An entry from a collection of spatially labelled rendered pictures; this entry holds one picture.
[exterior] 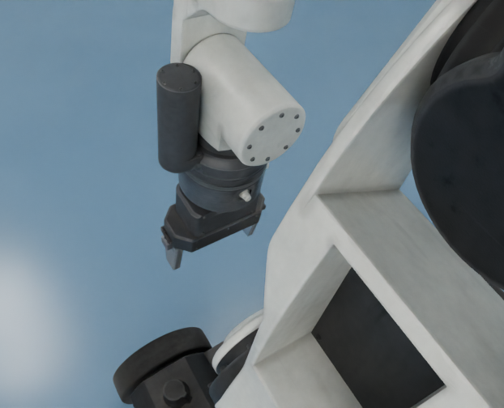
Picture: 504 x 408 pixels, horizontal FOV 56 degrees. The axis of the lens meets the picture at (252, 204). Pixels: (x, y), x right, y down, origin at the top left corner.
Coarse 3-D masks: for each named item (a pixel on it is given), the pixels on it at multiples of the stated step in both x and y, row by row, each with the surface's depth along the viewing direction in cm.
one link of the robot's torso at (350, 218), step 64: (448, 0) 21; (384, 128) 24; (320, 192) 26; (384, 192) 30; (320, 256) 26; (384, 256) 24; (448, 256) 28; (320, 320) 36; (384, 320) 29; (448, 320) 23; (256, 384) 36; (320, 384) 36; (384, 384) 32; (448, 384) 21
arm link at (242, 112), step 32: (192, 64) 39; (224, 64) 38; (256, 64) 39; (160, 96) 36; (192, 96) 36; (224, 96) 37; (256, 96) 36; (288, 96) 37; (160, 128) 39; (192, 128) 39; (224, 128) 38; (256, 128) 36; (288, 128) 38; (160, 160) 42; (192, 160) 42; (224, 160) 43; (256, 160) 39
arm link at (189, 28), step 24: (192, 0) 35; (216, 0) 32; (240, 0) 31; (264, 0) 31; (288, 0) 32; (192, 24) 38; (216, 24) 39; (240, 24) 32; (264, 24) 33; (192, 48) 40
